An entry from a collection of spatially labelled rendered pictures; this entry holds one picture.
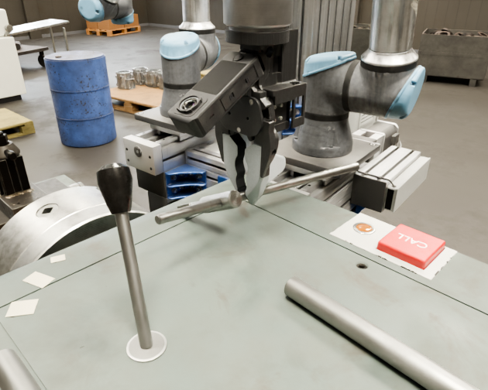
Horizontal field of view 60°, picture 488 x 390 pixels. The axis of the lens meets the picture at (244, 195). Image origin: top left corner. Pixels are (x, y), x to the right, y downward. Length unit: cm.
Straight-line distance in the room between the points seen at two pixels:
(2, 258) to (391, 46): 78
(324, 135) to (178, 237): 57
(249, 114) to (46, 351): 31
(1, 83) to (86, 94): 232
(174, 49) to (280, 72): 80
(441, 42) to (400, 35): 653
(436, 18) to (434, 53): 277
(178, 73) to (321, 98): 48
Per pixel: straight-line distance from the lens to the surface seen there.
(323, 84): 100
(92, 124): 448
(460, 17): 1008
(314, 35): 123
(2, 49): 653
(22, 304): 50
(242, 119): 50
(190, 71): 131
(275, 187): 57
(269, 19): 47
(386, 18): 93
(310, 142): 104
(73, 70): 435
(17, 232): 72
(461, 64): 750
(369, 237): 57
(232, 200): 51
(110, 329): 44
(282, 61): 52
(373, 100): 97
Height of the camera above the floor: 156
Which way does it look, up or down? 28 degrees down
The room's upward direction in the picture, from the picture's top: straight up
